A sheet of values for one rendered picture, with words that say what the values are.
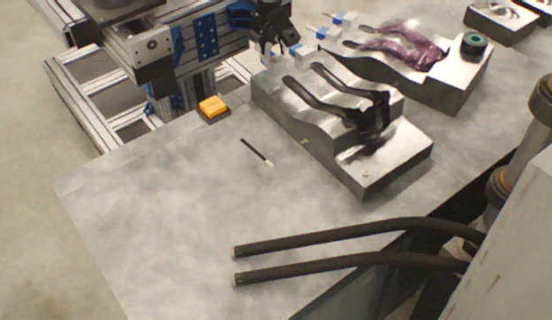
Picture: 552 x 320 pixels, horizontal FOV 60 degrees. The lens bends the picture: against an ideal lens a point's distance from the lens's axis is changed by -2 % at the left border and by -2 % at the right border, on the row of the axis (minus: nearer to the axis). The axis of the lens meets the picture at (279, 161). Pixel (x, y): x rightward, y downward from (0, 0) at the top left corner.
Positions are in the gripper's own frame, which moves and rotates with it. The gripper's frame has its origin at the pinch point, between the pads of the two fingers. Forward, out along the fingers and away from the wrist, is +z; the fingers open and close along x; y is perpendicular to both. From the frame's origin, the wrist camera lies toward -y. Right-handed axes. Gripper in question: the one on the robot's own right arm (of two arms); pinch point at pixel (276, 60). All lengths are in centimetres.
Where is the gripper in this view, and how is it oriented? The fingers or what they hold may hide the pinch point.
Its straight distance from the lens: 148.7
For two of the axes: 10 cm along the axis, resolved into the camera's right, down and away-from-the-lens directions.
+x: -8.0, 4.7, -3.9
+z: 0.1, 6.5, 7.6
